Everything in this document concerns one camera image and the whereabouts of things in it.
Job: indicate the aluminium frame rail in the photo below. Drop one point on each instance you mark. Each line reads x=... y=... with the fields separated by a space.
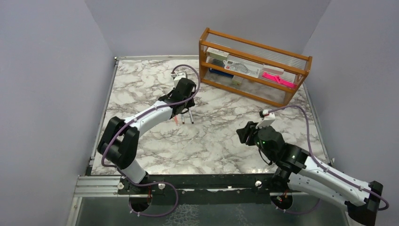
x=106 y=186

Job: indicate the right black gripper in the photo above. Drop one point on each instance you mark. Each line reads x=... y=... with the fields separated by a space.
x=246 y=133

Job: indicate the small cream box lower shelf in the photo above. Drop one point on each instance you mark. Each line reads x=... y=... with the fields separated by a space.
x=237 y=81

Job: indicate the white box top shelf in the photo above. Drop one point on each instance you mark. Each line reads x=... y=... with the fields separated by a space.
x=217 y=54

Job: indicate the pink plastic item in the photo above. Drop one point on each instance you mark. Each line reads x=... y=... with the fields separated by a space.
x=279 y=80

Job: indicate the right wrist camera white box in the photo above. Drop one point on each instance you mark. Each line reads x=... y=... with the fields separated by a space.
x=267 y=119

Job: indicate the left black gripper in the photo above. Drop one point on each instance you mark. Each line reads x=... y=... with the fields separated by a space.
x=190 y=103

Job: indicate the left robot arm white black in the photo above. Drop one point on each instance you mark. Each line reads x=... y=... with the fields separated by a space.
x=119 y=141

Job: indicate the white printed flat package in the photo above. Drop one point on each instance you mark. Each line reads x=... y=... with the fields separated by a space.
x=242 y=67

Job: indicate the white pink flat box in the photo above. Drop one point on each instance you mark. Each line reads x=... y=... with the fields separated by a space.
x=273 y=70

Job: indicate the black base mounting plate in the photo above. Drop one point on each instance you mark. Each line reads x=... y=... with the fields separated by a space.
x=202 y=189

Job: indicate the blue box lower shelf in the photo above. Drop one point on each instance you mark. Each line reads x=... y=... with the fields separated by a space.
x=221 y=73

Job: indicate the wooden orange shelf rack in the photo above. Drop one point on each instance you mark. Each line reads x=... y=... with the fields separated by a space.
x=296 y=67

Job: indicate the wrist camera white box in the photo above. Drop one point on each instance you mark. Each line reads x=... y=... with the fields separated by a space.
x=267 y=119
x=178 y=76

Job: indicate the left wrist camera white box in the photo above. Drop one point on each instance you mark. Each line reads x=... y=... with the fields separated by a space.
x=178 y=76

